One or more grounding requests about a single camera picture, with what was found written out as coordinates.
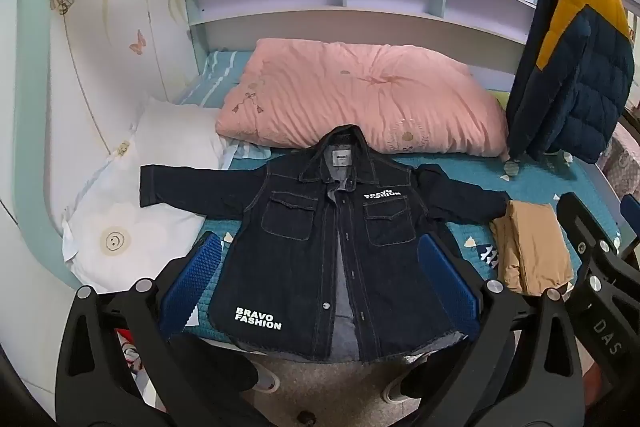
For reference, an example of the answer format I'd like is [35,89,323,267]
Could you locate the navy and yellow puffer jacket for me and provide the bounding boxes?
[505,0,636,165]

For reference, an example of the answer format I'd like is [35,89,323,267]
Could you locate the pink quilt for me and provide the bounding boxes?
[215,38,510,158]

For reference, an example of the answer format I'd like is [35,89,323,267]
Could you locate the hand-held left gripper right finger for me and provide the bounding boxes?
[417,233,587,427]

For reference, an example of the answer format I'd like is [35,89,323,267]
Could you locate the red printed cloth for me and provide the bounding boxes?
[114,328,147,370]

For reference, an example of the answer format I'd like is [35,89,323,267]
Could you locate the white pillow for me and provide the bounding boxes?
[61,96,236,293]

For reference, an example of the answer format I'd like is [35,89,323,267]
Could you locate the person's right leg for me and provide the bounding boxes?
[400,349,501,404]

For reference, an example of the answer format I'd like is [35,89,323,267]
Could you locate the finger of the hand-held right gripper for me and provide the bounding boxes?
[619,194,640,258]
[556,192,623,294]

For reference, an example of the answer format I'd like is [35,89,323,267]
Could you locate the pink patterned cloth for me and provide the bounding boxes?
[600,122,640,198]

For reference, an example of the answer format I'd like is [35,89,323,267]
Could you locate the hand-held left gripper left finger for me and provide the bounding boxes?
[55,232,261,427]

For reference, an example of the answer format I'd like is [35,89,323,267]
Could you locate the person's left leg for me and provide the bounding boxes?
[170,344,263,410]

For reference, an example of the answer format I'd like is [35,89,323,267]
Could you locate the dark navy jeans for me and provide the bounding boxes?
[139,124,511,363]

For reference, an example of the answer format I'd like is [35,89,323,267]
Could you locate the teal quilted bed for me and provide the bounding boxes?
[165,52,626,348]

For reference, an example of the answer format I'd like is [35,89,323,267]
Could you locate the teal bunk bed frame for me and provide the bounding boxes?
[0,0,71,273]

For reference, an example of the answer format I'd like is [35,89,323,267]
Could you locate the striped teal sheet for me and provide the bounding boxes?
[175,49,271,172]

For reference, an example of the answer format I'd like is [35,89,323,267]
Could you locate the folded tan garment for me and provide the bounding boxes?
[489,200,575,295]

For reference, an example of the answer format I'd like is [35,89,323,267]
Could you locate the white shoe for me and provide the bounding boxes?
[381,376,412,404]
[254,361,282,394]

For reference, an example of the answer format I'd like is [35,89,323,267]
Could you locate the person's leg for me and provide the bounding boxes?
[400,349,501,404]
[170,344,263,410]

